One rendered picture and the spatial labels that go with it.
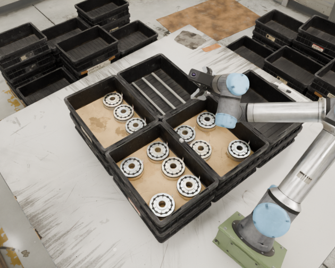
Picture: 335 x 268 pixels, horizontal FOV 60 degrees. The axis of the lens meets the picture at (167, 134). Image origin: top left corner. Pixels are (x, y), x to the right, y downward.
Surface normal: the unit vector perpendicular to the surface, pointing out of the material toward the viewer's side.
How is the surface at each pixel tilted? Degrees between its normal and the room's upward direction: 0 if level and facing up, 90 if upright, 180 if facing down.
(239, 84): 49
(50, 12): 0
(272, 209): 54
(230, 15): 0
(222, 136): 0
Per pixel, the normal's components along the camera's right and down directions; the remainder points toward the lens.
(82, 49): 0.00, -0.61
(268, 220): -0.49, 0.15
